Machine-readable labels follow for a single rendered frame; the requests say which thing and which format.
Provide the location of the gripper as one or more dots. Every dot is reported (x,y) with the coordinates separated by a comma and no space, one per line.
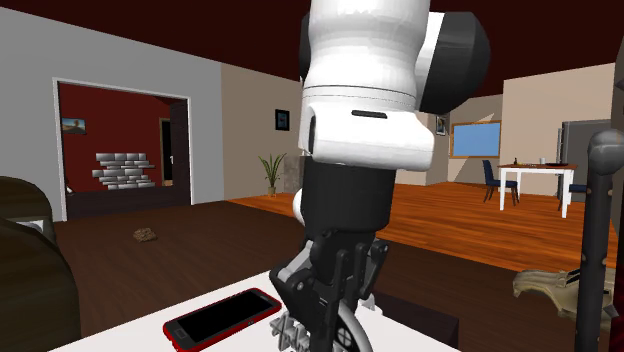
(348,200)

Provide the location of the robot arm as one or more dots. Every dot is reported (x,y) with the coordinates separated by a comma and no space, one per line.
(365,73)

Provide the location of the grey stone block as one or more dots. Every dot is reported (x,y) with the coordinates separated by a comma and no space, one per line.
(292,173)

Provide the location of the red black smartphone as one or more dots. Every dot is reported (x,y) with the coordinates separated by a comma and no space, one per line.
(222,317)

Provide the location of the green potted plant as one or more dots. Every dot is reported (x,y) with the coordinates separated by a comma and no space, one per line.
(272,170)

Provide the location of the dark blue chair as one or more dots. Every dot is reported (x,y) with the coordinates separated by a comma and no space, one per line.
(490,175)
(577,188)

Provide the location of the small brown lump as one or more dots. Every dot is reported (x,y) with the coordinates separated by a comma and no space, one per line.
(144,235)

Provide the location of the wood framed blue window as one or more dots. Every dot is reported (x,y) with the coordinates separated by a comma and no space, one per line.
(475,139)

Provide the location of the white framed doorway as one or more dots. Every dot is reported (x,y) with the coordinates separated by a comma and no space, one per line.
(179,146)

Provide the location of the beige bag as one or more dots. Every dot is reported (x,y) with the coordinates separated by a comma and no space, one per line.
(546,287)

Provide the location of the white dining table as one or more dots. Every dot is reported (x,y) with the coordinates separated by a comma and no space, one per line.
(536,169)

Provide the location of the black pole stand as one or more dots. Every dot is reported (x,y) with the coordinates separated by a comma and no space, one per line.
(596,234)

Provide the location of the grey refrigerator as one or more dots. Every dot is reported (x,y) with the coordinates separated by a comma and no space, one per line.
(580,146)

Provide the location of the dark brown sofa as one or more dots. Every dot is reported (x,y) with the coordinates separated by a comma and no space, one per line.
(34,273)

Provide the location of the small dark wall picture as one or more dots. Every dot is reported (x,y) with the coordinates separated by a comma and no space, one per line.
(282,120)

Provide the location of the small framed wall picture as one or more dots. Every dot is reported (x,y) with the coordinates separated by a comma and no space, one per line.
(440,125)

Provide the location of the landscape wall picture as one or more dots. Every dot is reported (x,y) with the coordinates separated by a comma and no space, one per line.
(73,126)

